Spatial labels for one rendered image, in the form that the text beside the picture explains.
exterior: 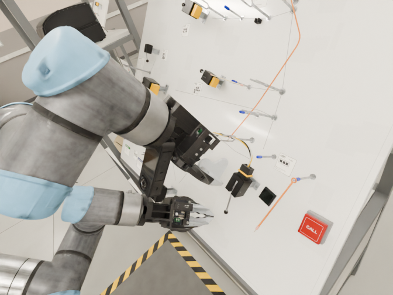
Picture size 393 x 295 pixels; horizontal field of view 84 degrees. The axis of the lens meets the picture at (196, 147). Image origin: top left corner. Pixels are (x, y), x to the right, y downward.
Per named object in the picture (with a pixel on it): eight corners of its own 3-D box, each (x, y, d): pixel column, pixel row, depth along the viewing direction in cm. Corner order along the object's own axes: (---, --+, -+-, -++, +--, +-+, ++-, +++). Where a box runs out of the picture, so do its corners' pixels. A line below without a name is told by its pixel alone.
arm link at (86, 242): (52, 263, 50) (55, 243, 43) (75, 219, 58) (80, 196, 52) (88, 270, 52) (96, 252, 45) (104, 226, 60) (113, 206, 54)
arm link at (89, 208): (67, 198, 50) (71, 175, 45) (116, 202, 55) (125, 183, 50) (57, 230, 45) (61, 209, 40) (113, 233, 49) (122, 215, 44)
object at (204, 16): (196, 4, 87) (178, -7, 81) (212, 12, 80) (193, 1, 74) (192, 17, 89) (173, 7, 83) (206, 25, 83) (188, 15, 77)
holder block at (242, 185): (233, 186, 65) (224, 187, 62) (242, 171, 63) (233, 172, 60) (243, 196, 62) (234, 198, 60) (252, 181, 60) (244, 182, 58)
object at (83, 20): (56, 62, 111) (27, 20, 99) (48, 59, 127) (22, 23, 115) (108, 38, 122) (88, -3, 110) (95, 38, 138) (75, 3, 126)
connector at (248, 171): (239, 177, 62) (235, 177, 61) (246, 163, 61) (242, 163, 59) (247, 183, 60) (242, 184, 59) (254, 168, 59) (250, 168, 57)
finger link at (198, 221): (222, 230, 56) (190, 227, 53) (210, 227, 61) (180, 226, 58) (223, 217, 57) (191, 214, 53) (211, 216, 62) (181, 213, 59)
